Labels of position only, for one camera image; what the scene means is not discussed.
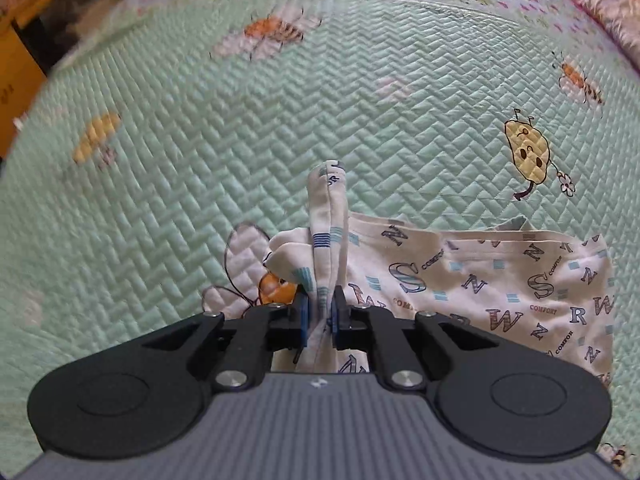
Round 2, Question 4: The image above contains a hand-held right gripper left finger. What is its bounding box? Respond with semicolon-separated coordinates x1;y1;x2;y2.
142;285;311;393

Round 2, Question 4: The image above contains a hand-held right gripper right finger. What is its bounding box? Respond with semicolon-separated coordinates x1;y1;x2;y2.
330;285;501;392

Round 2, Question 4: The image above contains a white printed shirt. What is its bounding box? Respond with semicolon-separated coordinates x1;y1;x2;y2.
262;160;616;386

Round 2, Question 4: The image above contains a green quilted bee blanket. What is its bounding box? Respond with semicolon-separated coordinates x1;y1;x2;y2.
0;0;640;466

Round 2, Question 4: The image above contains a wooden desk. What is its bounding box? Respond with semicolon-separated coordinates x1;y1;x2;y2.
0;0;98;161

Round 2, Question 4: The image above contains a floral pillow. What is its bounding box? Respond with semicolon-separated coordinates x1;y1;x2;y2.
537;0;640;66

